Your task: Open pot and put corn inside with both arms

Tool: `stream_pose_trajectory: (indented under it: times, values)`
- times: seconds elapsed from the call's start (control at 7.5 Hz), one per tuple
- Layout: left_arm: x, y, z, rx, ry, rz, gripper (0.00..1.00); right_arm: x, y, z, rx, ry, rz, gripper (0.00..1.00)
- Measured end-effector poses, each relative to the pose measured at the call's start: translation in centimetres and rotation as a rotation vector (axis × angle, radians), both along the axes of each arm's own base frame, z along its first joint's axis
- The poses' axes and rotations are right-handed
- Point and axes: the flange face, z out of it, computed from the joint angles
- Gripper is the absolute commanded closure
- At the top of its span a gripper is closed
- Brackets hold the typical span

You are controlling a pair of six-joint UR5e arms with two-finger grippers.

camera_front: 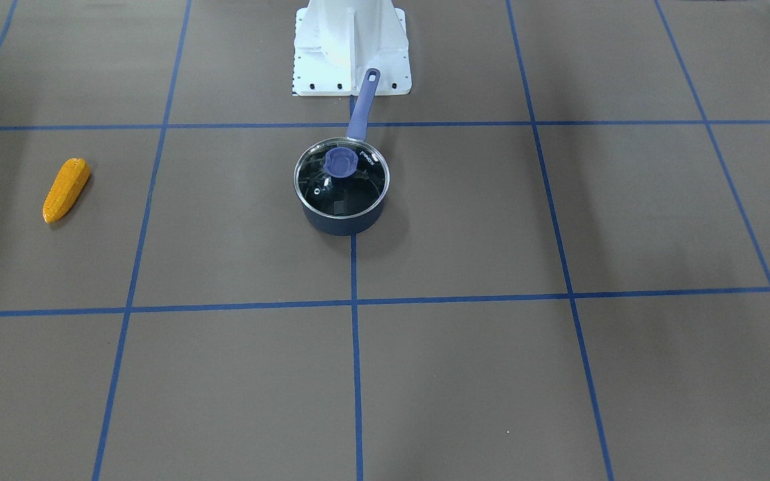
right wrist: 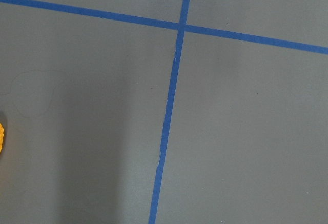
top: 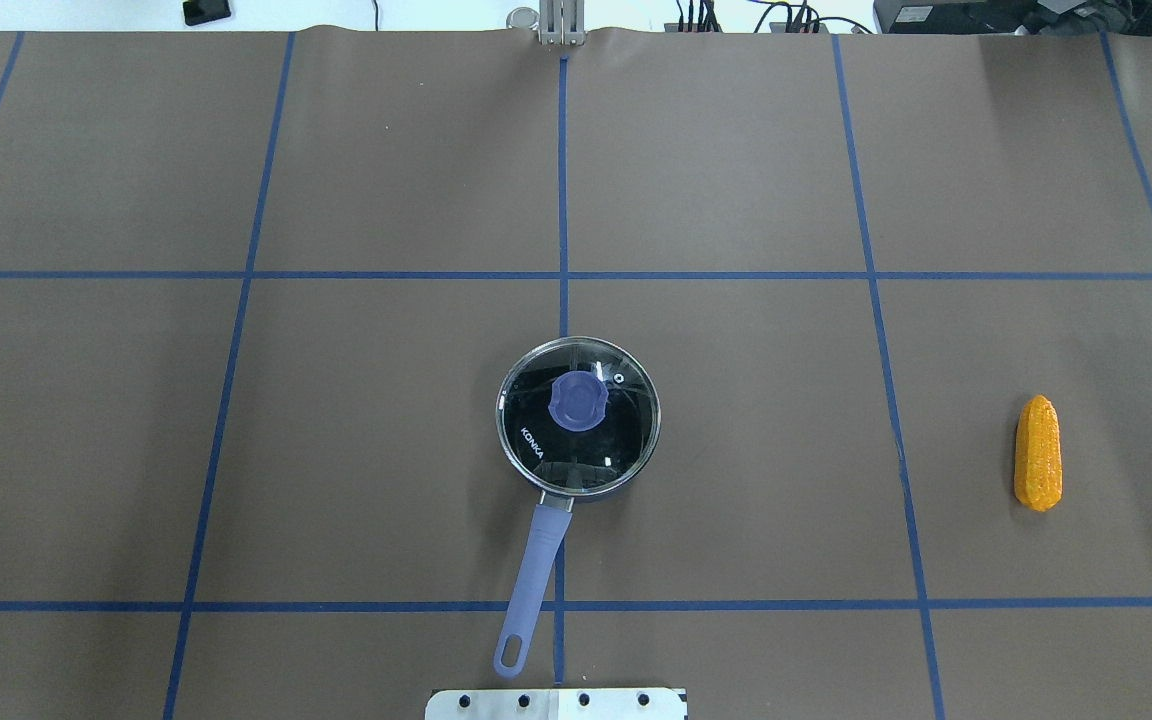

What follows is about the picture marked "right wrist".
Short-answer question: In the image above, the yellow toy corn cob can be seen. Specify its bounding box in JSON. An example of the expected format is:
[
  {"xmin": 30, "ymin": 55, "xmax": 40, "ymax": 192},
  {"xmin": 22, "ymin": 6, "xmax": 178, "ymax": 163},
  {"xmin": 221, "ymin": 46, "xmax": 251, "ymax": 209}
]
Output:
[{"xmin": 0, "ymin": 124, "xmax": 5, "ymax": 153}]

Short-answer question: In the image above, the blue tape cross line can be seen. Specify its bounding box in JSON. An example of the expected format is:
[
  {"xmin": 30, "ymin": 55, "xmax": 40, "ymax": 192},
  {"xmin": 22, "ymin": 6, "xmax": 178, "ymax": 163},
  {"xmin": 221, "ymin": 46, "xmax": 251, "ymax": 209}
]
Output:
[{"xmin": 0, "ymin": 0, "xmax": 328, "ymax": 55}]

